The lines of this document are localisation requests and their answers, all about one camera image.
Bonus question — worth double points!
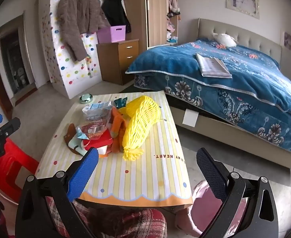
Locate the person's plaid pants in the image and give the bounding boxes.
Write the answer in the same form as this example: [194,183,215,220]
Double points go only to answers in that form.
[46,196,167,238]

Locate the yellow foam fruit net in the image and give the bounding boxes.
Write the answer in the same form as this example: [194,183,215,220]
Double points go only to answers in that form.
[118,95,161,161]

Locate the wall poster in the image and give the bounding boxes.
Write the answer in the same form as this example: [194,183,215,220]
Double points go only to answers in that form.
[225,0,260,19]

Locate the small wall picture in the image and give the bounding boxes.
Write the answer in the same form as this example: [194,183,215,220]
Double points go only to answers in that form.
[283,32,291,50]

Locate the wooden nightstand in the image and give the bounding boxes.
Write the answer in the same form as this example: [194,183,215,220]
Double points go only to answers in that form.
[96,39,139,85]

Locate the teal plastic piece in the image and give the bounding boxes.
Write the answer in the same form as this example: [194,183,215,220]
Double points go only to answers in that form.
[114,97,128,108]

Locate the green round tin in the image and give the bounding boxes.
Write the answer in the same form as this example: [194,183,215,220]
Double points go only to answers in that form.
[79,94,94,104]

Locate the black coat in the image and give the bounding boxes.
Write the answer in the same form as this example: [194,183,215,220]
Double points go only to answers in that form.
[101,0,131,33]

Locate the purple storage bin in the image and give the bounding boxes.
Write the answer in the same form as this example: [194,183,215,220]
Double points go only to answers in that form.
[97,25,127,43]

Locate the clear plastic snack bag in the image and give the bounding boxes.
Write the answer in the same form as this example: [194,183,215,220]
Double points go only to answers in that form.
[77,109,112,139]

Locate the folded grey cloth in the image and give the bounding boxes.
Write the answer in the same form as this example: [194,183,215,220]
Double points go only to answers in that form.
[195,53,233,78]

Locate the white printed wrapper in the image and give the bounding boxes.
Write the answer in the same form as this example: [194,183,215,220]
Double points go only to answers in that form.
[99,145,112,157]

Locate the yellow striped tablecloth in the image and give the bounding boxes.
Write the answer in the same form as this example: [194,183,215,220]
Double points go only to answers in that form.
[35,91,194,207]

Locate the beige upholstered bed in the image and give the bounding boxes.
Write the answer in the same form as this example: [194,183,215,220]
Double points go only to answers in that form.
[171,18,291,174]

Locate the wooden wardrobe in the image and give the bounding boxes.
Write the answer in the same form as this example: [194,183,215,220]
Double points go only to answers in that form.
[113,0,182,62]

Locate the white dotted cabinet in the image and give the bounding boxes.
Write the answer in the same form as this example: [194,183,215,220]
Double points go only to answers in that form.
[37,0,102,99]

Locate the bed with blue blanket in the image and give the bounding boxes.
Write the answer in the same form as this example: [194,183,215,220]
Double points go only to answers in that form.
[125,38,291,157]

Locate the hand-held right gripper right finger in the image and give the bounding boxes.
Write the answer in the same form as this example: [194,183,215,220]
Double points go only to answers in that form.
[196,147,278,238]

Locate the pile of folded clothes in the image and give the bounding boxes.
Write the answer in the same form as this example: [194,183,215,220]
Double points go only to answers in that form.
[166,17,179,45]

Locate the pink plastic bag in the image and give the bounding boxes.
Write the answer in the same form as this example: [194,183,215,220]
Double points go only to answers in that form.
[188,181,247,236]

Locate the red plastic stool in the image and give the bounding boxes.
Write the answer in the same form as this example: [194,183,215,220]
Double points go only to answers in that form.
[0,137,40,200]

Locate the pink hanging coat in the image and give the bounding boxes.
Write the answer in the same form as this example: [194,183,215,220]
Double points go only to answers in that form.
[165,0,181,14]

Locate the white plush toy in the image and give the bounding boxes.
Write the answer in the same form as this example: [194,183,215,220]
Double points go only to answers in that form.
[213,33,237,47]

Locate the brown quilted coat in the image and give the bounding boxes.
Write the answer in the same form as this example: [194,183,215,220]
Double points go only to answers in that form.
[57,0,111,62]

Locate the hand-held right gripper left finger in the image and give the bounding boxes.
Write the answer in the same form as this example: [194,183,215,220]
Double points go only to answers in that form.
[15,147,100,238]

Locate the white paper tag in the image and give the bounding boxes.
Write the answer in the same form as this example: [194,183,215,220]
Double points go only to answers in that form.
[182,109,199,127]

